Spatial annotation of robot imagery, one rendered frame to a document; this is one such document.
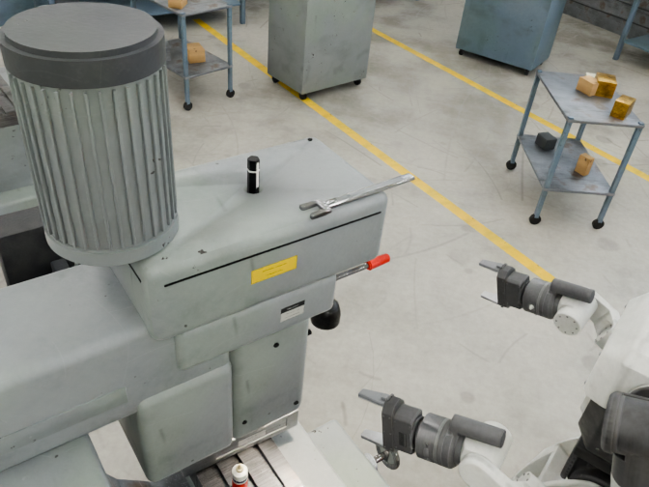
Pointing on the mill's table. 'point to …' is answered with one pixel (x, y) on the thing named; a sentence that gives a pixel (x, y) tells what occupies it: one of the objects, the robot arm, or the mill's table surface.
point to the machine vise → (244, 443)
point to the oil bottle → (239, 475)
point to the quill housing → (268, 378)
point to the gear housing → (253, 323)
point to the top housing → (253, 236)
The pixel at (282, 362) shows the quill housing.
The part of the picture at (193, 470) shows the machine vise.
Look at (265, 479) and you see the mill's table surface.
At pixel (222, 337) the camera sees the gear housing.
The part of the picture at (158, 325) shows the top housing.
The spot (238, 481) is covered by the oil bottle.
